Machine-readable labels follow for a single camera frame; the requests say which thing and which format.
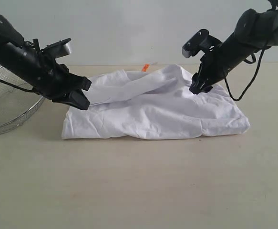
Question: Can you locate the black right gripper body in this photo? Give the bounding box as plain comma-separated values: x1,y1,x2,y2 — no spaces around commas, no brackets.
197,49,234,86

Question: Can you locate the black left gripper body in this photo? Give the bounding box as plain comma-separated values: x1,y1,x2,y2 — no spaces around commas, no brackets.
31,63,78,102

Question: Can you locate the white shirt with red print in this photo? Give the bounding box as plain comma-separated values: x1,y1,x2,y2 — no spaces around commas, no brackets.
62,64,250,140

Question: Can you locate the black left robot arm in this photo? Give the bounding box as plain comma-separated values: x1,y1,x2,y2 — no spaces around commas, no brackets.
0,14,92,110

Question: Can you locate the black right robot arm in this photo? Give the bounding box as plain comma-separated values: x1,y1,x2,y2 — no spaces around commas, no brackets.
183,9,278,94

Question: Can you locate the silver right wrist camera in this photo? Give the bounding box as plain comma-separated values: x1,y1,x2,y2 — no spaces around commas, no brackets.
182,29,222,58

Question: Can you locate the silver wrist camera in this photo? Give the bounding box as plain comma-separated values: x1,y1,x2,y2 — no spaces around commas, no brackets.
41,38,72,59
182,29,222,58

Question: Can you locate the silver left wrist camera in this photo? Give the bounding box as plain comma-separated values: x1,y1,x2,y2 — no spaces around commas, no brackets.
41,38,72,59

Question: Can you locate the metal wire mesh basket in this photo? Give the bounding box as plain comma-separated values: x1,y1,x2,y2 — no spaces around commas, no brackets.
0,66,46,136

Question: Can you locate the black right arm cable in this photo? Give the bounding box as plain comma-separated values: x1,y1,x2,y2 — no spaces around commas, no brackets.
223,0,278,101

